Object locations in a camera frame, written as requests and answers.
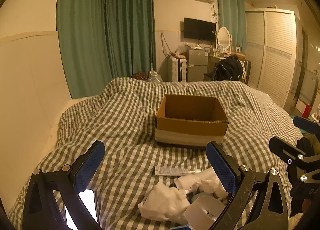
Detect white oval vanity mirror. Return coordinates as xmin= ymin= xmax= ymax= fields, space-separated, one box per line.
xmin=216 ymin=26 xmax=232 ymax=50

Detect brown patterned bag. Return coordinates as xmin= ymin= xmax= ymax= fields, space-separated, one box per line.
xmin=131 ymin=71 xmax=148 ymax=81

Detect black clothes on chair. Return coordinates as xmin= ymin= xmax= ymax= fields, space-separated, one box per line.
xmin=214 ymin=55 xmax=243 ymax=81

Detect wooden dressing table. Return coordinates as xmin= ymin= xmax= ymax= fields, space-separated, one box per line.
xmin=203 ymin=54 xmax=247 ymax=83

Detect large green curtain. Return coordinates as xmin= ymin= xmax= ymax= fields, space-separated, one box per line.
xmin=56 ymin=0 xmax=156 ymax=98

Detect white ointment tube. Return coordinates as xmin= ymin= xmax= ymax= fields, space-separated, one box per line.
xmin=155 ymin=166 xmax=202 ymax=177

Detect white louvred wardrobe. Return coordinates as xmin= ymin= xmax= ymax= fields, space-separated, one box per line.
xmin=245 ymin=8 xmax=297 ymax=108

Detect small green curtain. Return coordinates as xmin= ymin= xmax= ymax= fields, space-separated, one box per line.
xmin=217 ymin=0 xmax=246 ymax=52

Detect clear water jug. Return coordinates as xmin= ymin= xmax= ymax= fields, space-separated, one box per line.
xmin=148 ymin=70 xmax=163 ymax=83

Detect white suitcase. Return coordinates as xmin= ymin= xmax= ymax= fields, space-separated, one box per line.
xmin=167 ymin=55 xmax=187 ymax=82

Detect silver mini fridge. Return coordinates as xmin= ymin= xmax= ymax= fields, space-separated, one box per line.
xmin=186 ymin=49 xmax=208 ymax=82

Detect white tape roll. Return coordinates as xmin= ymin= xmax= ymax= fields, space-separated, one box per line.
xmin=185 ymin=196 xmax=225 ymax=230

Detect red bottle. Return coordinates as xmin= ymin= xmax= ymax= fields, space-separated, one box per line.
xmin=302 ymin=104 xmax=312 ymax=118

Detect smartphone with lit screen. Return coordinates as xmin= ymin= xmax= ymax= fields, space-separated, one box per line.
xmin=63 ymin=188 xmax=99 ymax=230

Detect white sock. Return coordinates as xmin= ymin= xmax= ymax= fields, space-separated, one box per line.
xmin=138 ymin=182 xmax=190 ymax=225

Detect brown cardboard box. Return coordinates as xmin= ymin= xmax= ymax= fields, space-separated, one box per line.
xmin=155 ymin=94 xmax=229 ymax=148

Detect black wall television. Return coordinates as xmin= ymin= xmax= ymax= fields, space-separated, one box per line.
xmin=183 ymin=18 xmax=216 ymax=42

